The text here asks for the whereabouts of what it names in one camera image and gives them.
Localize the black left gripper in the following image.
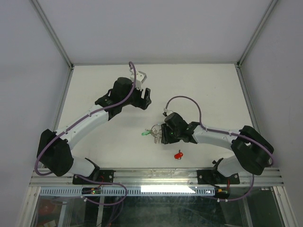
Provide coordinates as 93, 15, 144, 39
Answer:
121, 82, 151, 110

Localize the metal keyring with clips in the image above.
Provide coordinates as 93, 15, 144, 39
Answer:
144, 123, 162, 144

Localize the key with red tag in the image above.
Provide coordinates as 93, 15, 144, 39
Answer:
174, 149, 184, 160

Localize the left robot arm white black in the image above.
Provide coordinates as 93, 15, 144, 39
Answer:
36, 72, 152, 184

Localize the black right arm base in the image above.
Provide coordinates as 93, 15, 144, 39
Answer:
196, 167, 240, 187

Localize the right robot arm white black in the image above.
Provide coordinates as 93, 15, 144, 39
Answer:
161, 113, 274, 185

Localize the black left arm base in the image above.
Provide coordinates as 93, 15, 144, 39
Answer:
68, 158, 115, 185

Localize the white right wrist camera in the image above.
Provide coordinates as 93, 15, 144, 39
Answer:
162, 108, 174, 117

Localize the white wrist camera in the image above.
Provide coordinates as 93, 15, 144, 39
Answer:
129, 69, 147, 91
162, 108, 174, 117

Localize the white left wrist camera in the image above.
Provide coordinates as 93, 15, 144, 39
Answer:
129, 69, 147, 91

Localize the aluminium mounting rail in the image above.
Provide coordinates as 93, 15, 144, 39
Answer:
29, 168, 284, 187

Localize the left aluminium frame post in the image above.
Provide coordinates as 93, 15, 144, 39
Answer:
29, 0, 74, 130

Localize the aluminium frame post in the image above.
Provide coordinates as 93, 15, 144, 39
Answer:
29, 0, 74, 130
234, 0, 280, 132

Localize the right aluminium frame post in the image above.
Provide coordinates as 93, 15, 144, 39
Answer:
234, 0, 280, 132

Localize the white slotted cable duct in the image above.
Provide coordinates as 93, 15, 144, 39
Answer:
40, 185, 215, 197

